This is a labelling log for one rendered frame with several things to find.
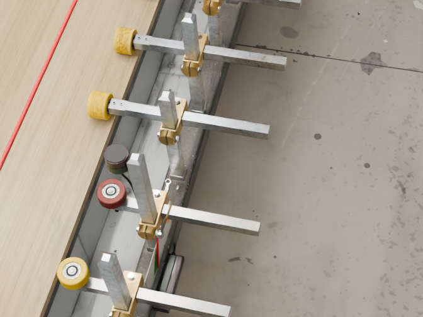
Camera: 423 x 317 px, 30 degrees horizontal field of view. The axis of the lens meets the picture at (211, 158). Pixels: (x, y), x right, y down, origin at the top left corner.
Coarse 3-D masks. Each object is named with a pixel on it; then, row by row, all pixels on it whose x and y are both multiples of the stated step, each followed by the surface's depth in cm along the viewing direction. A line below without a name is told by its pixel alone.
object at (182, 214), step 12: (132, 204) 219; (168, 216) 217; (180, 216) 216; (192, 216) 216; (204, 216) 215; (216, 216) 215; (228, 216) 215; (228, 228) 215; (240, 228) 213; (252, 228) 213
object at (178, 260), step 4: (176, 260) 226; (180, 260) 226; (176, 264) 225; (180, 264) 225; (176, 268) 225; (172, 272) 224; (176, 272) 224; (172, 276) 223; (176, 276) 223; (172, 280) 223; (168, 284) 222; (172, 284) 222; (168, 288) 221; (172, 288) 221; (168, 292) 221
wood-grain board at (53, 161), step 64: (0, 0) 259; (64, 0) 257; (128, 0) 256; (0, 64) 244; (64, 64) 242; (128, 64) 241; (0, 128) 230; (64, 128) 229; (0, 192) 218; (64, 192) 217; (0, 256) 207; (64, 256) 208
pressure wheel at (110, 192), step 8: (104, 184) 217; (112, 184) 217; (120, 184) 217; (96, 192) 216; (104, 192) 216; (112, 192) 216; (120, 192) 215; (104, 200) 214; (112, 200) 214; (120, 200) 215; (112, 208) 216
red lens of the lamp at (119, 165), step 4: (112, 144) 192; (120, 144) 192; (104, 152) 191; (128, 156) 191; (124, 160) 189; (108, 164) 190; (112, 164) 189; (116, 164) 189; (120, 164) 189; (124, 164) 190; (112, 168) 191; (116, 168) 190; (120, 168) 191
